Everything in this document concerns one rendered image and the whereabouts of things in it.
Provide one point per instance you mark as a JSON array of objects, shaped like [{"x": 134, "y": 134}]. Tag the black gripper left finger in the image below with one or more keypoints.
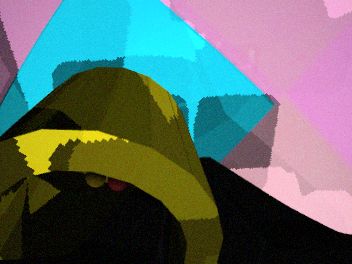
[{"x": 139, "y": 232}]

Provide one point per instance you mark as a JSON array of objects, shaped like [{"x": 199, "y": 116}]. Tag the yellow cup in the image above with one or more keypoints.
[{"x": 118, "y": 123}]

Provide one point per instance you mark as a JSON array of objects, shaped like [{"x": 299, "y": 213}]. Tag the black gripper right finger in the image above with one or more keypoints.
[{"x": 259, "y": 229}]

